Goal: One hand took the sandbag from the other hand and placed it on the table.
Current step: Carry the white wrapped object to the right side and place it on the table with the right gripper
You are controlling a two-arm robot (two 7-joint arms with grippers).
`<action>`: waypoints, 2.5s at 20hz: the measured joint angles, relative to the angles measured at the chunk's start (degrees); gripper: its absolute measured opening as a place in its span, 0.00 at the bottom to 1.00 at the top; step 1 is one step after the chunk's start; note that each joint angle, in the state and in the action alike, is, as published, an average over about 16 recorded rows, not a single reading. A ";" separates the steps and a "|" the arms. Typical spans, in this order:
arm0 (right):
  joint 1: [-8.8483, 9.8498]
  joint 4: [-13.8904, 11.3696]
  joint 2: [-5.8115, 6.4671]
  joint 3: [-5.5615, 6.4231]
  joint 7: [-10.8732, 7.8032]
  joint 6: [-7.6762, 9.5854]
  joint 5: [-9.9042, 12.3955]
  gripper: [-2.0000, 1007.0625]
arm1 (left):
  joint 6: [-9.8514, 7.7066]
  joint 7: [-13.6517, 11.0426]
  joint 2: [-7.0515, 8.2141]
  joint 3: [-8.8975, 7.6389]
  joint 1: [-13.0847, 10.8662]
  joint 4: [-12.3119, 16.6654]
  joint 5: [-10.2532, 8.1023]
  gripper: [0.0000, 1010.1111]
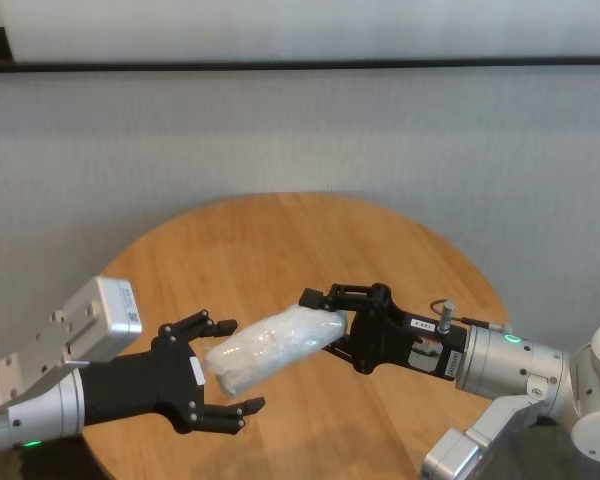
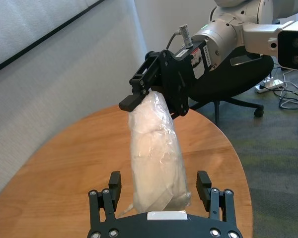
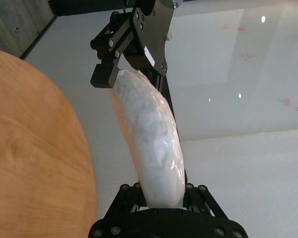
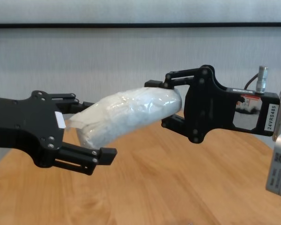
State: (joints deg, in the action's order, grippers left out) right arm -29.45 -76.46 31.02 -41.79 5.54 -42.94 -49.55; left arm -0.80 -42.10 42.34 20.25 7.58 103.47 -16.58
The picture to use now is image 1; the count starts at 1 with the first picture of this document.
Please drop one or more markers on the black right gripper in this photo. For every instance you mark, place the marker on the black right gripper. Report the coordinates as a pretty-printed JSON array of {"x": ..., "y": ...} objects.
[{"x": 382, "y": 337}]

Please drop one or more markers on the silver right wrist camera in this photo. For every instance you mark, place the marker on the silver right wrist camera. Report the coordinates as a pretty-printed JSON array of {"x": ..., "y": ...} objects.
[{"x": 452, "y": 457}]

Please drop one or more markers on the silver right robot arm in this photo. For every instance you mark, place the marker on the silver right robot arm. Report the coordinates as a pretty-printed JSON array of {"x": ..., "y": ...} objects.
[{"x": 505, "y": 362}]

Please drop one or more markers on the black horizontal rail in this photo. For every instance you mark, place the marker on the black horizontal rail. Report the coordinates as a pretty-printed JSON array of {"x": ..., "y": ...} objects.
[{"x": 300, "y": 65}]

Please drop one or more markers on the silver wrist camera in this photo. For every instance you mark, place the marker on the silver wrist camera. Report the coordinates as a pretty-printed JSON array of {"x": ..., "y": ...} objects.
[
  {"x": 112, "y": 310},
  {"x": 452, "y": 457}
]

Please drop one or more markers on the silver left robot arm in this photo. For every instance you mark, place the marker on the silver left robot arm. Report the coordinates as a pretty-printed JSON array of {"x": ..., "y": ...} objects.
[{"x": 45, "y": 410}]

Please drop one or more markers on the white plastic-wrapped sandbag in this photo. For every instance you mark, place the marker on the white plastic-wrapped sandbag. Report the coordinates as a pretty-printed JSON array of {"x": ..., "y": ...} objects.
[{"x": 275, "y": 345}]

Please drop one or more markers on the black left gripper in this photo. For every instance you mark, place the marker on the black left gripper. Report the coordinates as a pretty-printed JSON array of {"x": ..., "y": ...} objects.
[{"x": 135, "y": 385}]

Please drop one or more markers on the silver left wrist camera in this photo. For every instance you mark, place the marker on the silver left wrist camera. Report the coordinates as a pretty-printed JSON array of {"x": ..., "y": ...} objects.
[{"x": 112, "y": 310}]

